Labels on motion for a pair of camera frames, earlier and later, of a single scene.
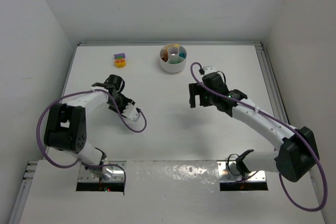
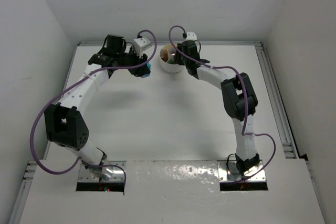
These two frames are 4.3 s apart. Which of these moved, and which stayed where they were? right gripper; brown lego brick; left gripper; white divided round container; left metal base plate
Moved: right gripper; left gripper
Stayed: left metal base plate; white divided round container; brown lego brick
